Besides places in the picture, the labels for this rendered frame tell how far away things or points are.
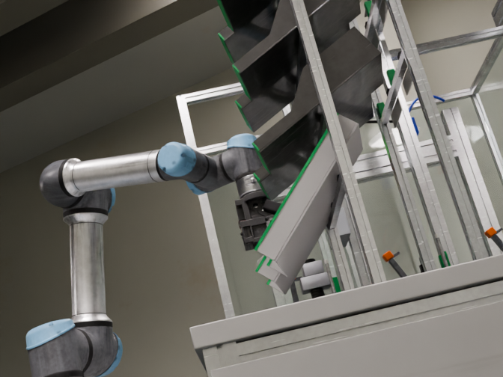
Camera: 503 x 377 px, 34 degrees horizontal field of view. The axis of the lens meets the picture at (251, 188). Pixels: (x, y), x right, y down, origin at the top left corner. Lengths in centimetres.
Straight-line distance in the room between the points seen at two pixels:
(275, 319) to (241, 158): 88
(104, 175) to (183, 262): 347
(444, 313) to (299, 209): 38
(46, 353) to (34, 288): 414
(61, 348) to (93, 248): 30
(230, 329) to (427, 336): 25
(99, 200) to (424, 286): 122
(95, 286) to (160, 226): 345
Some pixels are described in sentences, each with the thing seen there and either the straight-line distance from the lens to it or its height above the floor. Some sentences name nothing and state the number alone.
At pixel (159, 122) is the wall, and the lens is 575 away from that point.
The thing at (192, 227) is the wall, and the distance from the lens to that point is 541.
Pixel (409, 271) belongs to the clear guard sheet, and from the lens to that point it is 328.
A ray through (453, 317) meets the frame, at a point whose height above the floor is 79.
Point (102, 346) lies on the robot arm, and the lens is 207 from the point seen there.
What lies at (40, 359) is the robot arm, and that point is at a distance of 197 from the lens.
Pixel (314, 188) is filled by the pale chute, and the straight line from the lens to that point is 140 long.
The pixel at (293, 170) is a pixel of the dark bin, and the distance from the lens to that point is 165.
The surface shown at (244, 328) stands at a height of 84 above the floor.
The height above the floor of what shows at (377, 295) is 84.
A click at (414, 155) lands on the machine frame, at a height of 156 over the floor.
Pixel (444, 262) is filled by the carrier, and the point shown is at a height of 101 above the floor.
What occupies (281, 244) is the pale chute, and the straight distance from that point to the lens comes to 138.
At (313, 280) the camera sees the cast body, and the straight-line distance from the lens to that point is 184.
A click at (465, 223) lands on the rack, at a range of 137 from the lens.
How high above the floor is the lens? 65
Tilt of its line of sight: 20 degrees up
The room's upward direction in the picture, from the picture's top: 14 degrees counter-clockwise
